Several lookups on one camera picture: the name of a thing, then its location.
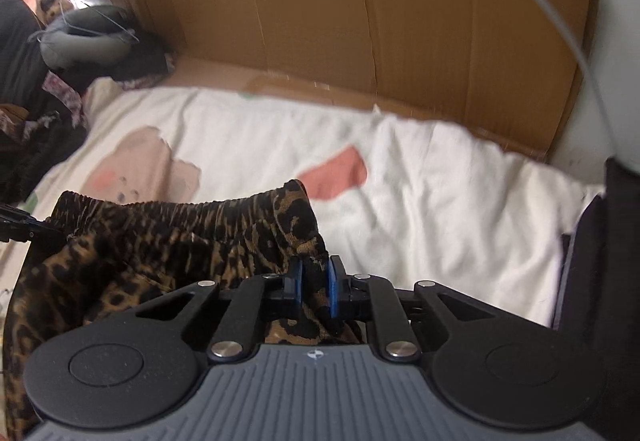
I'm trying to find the grey cable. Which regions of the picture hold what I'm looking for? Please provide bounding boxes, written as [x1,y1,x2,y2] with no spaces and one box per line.
[492,0,623,162]

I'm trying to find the dark clothes pile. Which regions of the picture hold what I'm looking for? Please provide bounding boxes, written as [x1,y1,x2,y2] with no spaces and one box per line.
[0,34,173,204]

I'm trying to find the brown cardboard sheet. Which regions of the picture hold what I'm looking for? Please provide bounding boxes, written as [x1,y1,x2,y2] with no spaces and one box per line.
[107,0,601,164]

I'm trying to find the grey garment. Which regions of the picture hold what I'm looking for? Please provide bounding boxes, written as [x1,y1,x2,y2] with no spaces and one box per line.
[39,5,138,72]

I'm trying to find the leopard print pants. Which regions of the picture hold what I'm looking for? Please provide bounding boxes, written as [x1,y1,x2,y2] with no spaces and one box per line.
[2,178,366,441]

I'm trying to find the black folded garment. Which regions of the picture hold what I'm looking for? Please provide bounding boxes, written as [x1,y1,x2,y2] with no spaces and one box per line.
[552,156,640,441]

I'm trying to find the black cushion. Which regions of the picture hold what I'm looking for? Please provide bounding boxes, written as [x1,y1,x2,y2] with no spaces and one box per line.
[0,0,48,104]

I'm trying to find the white printed bed sheet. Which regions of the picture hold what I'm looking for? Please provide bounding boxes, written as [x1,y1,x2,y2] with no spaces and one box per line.
[0,76,608,329]

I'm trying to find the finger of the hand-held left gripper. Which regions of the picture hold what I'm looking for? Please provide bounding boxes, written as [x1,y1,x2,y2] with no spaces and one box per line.
[0,202,68,243]

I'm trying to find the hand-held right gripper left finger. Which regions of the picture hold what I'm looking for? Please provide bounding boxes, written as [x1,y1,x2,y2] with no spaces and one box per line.
[132,257,307,363]

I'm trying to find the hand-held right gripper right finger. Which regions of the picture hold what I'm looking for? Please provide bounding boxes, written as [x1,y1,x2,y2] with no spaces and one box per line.
[326,255,496,363]

